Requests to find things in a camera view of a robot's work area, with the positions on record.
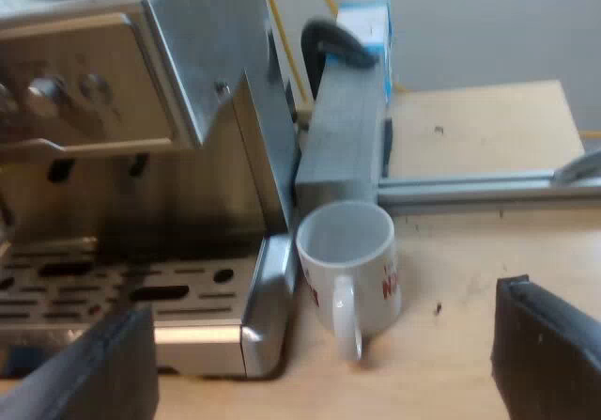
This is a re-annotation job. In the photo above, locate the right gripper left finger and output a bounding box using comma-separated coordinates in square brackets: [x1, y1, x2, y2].
[0, 303, 160, 420]

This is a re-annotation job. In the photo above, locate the white mug with red print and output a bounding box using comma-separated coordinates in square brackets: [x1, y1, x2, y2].
[295, 199, 404, 364]

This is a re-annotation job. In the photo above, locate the blue and white box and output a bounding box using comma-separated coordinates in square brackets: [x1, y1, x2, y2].
[335, 0, 395, 107]

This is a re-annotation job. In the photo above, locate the grey metal block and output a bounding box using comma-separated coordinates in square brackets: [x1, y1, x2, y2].
[294, 52, 387, 210]

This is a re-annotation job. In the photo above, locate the black clamp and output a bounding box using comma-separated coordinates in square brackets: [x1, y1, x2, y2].
[300, 16, 379, 104]

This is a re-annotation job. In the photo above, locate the steel espresso machine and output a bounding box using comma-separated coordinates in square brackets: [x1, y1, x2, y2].
[0, 0, 301, 380]

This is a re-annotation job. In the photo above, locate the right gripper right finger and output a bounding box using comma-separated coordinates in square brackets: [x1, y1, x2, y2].
[490, 274, 601, 420]

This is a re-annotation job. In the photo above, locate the aluminium rail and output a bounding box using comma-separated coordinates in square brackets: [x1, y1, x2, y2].
[377, 167, 601, 214]

